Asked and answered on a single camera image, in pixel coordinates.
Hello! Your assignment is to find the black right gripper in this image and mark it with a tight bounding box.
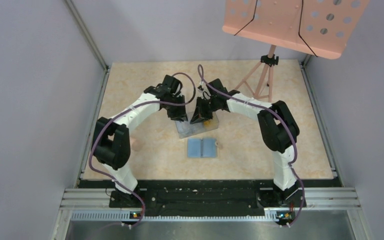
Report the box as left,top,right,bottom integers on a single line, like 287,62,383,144
191,96,219,125

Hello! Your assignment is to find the gold credit card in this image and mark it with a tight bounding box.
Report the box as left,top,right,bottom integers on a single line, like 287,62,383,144
203,120,214,129

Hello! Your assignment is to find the clear acrylic card box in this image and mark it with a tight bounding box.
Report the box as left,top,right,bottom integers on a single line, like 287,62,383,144
175,112,220,139

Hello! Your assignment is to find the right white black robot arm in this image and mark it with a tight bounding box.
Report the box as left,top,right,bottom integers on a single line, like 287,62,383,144
190,78,300,206

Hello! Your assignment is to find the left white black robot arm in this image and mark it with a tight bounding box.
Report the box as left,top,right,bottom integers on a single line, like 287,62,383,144
91,75,188,207

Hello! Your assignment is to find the pink wooden cylinder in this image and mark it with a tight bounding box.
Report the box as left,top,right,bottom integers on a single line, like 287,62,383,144
129,137,143,152

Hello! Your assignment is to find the pink music stand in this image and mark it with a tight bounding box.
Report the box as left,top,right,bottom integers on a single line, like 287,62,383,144
222,0,369,99

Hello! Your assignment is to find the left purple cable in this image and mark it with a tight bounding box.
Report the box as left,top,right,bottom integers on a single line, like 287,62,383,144
88,72,197,229

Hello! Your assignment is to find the purple cable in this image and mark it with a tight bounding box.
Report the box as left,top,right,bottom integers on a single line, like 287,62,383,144
197,64,306,229
88,72,197,229

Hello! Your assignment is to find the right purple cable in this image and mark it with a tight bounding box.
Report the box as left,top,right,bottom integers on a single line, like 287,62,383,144
197,64,306,229

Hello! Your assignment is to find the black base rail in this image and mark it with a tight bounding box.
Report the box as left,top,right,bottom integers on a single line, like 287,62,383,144
78,178,342,219

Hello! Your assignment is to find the grey slotted cable duct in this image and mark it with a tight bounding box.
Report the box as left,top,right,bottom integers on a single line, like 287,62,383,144
70,210,279,222

